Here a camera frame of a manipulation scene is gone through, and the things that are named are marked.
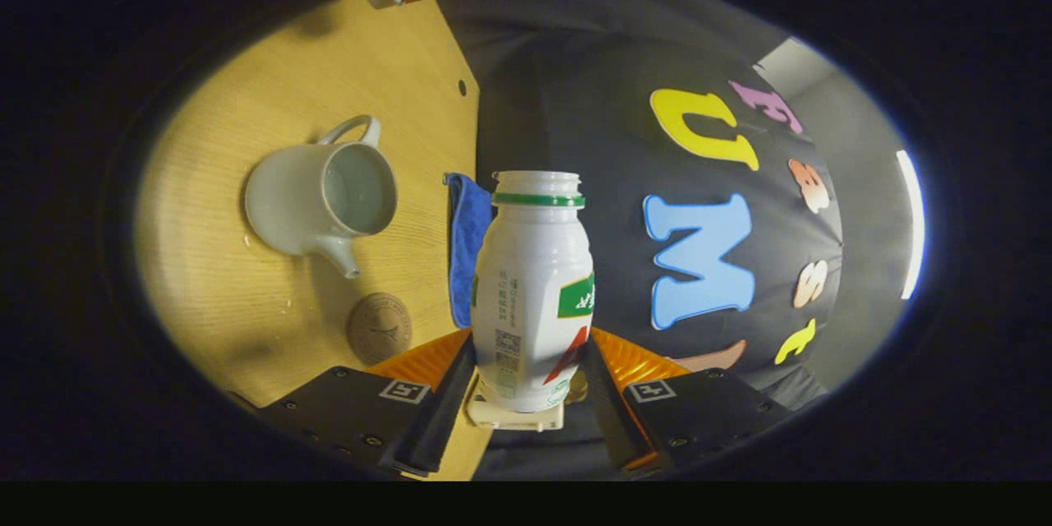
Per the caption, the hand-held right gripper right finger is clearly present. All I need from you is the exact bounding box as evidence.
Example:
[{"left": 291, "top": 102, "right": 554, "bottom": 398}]
[{"left": 579, "top": 327, "right": 794, "bottom": 473}]

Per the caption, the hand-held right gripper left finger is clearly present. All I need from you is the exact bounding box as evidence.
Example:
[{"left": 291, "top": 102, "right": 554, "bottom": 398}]
[{"left": 255, "top": 329, "right": 479, "bottom": 479}]

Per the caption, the round brown coaster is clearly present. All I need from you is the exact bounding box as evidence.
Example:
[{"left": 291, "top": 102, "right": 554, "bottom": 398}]
[{"left": 346, "top": 293, "right": 413, "bottom": 367}]

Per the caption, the white water bottle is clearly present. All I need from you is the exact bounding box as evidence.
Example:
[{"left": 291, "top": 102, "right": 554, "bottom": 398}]
[{"left": 471, "top": 170, "right": 595, "bottom": 414}]

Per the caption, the white ceramic teacup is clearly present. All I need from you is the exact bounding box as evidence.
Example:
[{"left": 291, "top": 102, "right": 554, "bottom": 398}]
[{"left": 244, "top": 114, "right": 399, "bottom": 279}]

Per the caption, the white toaster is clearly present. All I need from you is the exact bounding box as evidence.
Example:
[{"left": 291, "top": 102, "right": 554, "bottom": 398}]
[{"left": 464, "top": 374, "right": 568, "bottom": 432}]

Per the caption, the blue folded towel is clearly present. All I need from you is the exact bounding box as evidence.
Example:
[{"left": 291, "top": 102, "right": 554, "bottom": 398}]
[{"left": 444, "top": 173, "right": 494, "bottom": 330}]

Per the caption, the black backdrop cloth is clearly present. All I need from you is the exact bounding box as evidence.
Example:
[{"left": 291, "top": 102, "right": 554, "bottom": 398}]
[{"left": 436, "top": 0, "right": 847, "bottom": 482}]

